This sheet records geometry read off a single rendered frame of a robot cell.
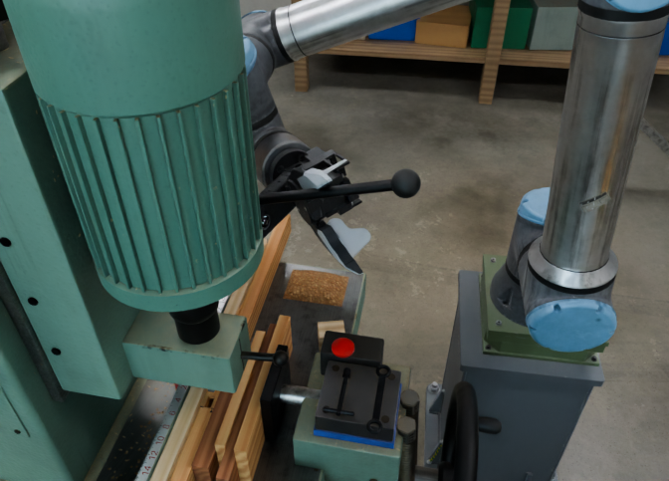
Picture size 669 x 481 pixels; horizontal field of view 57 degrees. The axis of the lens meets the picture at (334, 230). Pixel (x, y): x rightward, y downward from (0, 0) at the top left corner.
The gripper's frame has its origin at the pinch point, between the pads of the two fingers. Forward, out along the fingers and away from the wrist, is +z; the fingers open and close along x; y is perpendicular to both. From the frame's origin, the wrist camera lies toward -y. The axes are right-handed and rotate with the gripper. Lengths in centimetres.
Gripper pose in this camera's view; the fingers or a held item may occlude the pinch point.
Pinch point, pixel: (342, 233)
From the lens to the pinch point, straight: 76.6
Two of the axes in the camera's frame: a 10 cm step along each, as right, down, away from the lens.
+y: 8.4, -4.8, 2.4
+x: 2.8, 7.7, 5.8
